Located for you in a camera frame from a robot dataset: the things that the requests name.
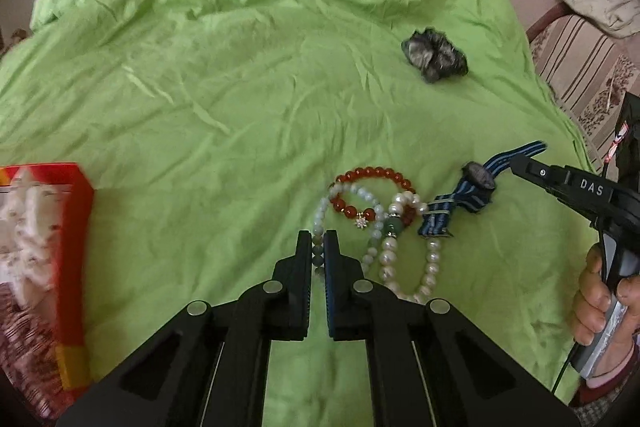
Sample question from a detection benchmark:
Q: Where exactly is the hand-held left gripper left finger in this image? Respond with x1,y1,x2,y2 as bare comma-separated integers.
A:
55,230,313,427

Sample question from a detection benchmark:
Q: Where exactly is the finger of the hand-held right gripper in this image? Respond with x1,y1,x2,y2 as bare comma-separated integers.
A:
510,155,570,204

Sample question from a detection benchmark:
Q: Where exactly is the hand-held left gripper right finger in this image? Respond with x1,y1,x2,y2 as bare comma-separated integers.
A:
322,230,581,427

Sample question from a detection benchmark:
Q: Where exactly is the pale blue bead bracelet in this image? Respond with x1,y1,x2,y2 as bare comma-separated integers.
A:
312,184,396,288

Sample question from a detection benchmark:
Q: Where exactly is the watch with blue striped strap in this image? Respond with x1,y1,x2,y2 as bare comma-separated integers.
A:
417,140,548,240

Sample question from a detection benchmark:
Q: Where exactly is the red cardboard box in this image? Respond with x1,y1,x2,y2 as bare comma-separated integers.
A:
0,163,96,420

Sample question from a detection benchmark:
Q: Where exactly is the person's right forearm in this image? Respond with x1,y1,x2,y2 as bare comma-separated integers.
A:
567,354,640,427

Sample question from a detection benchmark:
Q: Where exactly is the person's right hand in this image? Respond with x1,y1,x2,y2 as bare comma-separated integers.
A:
571,244,640,380

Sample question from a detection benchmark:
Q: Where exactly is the striped floral cushion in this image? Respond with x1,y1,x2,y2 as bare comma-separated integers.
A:
525,14,640,172

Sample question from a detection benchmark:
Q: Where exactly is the grey scrunchie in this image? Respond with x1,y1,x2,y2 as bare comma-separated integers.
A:
402,28,469,84

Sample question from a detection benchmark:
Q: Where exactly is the green bedsheet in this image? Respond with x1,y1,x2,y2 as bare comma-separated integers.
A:
0,0,601,427

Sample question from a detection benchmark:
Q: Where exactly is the white pearl bracelet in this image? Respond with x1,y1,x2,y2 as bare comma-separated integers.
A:
377,192,443,305

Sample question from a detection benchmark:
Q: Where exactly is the red bead bracelet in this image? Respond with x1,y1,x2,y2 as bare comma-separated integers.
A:
330,165,416,228

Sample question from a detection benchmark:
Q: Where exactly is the black cable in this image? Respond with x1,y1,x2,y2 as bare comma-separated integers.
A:
552,341,582,394

